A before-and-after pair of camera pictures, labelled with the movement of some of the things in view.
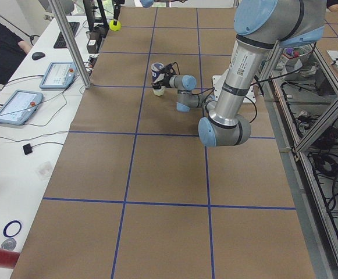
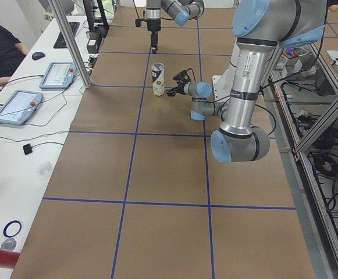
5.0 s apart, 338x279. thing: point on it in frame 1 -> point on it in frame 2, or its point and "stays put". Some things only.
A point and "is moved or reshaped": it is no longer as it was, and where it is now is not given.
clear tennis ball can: [157, 75] stays put
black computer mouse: [37, 55] stays put
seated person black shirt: [1, 52] stays put
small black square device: [27, 149] stays put
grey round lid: [9, 244] stays put
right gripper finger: [116, 11] -> [154, 25]
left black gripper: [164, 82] -> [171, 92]
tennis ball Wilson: [114, 28] is moved or reshaped
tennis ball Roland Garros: [159, 92] stays put
